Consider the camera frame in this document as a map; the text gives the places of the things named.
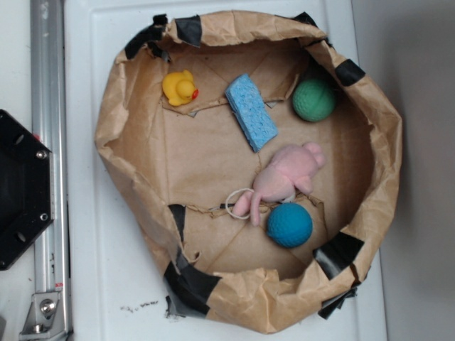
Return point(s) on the green dimpled ball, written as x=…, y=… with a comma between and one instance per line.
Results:
x=313, y=100

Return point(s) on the yellow rubber duck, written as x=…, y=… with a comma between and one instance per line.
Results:
x=179, y=88

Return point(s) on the metal corner bracket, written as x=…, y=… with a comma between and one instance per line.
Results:
x=45, y=319

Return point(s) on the blue dimpled ball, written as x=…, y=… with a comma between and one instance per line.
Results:
x=289, y=225

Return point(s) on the aluminium extrusion rail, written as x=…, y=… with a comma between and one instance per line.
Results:
x=51, y=249

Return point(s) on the brown paper bag bin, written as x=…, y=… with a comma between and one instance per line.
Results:
x=179, y=168

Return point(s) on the pink plush bunny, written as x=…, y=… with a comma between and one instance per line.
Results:
x=291, y=169

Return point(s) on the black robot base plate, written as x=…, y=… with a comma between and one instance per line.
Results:
x=26, y=192

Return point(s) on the blue sponge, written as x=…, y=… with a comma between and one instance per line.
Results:
x=249, y=109

